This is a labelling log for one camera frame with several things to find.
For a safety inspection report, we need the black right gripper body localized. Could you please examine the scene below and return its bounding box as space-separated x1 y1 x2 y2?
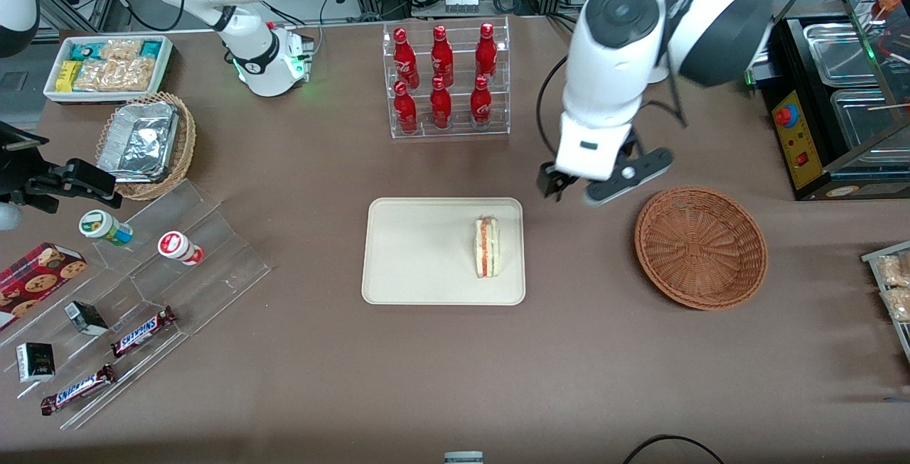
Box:
0 122 51 203

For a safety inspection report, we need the triangular sandwich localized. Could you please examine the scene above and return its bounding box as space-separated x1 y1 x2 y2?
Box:
474 215 502 279

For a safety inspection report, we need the light tan wicker basket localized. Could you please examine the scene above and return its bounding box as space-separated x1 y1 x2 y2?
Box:
95 91 197 202

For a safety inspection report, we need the brown round wicker basket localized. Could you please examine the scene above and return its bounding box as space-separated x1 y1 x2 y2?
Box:
634 187 769 311

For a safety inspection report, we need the cream plastic tray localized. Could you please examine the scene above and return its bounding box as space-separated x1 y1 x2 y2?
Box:
361 198 527 306

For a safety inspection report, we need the grey metal tray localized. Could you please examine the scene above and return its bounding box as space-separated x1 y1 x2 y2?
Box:
860 240 910 366

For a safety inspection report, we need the green lid yogurt cup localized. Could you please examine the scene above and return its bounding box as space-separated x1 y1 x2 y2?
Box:
78 210 134 247

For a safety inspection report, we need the aluminium foil container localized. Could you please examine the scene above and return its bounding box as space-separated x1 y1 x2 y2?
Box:
97 100 180 185

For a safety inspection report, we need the yellow snack packet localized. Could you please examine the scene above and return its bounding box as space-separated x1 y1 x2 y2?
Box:
55 60 83 93

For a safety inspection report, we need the red tartan cookie box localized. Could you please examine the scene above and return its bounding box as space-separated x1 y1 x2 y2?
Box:
0 242 89 333

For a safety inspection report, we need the clear acrylic bottle rack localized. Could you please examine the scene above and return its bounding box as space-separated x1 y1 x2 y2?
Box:
382 16 512 140

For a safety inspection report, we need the clear cracker packet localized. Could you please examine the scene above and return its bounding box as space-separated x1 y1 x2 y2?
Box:
110 58 157 92
73 59 114 92
100 38 143 62

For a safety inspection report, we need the red cola bottle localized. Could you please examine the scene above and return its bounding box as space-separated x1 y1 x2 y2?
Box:
429 77 454 131
393 80 419 136
470 75 493 130
475 22 499 82
431 25 455 88
393 28 419 90

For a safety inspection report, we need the red lid yogurt cup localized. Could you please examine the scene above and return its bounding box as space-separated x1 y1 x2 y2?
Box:
157 231 205 266

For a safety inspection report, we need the small dark green box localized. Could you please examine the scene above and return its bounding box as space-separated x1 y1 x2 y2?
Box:
64 301 109 338

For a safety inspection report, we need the white rectangular snack bin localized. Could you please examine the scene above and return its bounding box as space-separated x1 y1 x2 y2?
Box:
43 35 175 104

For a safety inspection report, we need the Snickers chocolate bar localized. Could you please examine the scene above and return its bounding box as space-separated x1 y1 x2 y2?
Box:
110 306 179 360
40 363 119 417

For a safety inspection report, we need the clear acrylic tiered display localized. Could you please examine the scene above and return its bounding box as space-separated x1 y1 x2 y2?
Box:
0 178 275 431

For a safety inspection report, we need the dark box with white side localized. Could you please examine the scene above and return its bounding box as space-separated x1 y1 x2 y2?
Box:
16 342 57 384

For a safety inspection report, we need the black food warmer machine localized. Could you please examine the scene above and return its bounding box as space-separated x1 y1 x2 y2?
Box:
743 0 910 202

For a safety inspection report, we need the steel food pan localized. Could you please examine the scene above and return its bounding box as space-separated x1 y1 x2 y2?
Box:
830 87 910 156
803 22 872 89

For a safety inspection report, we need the clear pastry packet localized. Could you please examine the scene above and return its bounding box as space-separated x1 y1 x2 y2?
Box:
882 286 910 323
876 254 910 288

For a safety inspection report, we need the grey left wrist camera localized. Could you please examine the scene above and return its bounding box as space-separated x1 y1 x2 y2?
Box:
583 148 675 207

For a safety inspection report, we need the black cable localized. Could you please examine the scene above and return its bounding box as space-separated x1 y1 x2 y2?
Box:
623 434 725 464

